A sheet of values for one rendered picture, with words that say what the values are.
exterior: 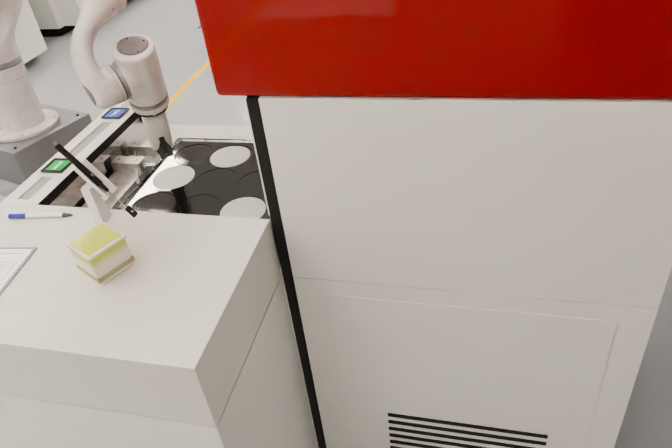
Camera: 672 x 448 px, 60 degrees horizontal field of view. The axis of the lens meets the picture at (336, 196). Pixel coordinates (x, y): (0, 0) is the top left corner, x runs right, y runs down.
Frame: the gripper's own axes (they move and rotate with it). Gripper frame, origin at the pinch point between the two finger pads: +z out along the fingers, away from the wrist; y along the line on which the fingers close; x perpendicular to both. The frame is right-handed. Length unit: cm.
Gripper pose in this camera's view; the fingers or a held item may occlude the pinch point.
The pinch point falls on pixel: (165, 149)
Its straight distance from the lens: 146.1
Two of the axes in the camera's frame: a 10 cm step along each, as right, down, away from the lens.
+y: 3.8, 7.5, -5.3
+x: 9.2, -2.9, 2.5
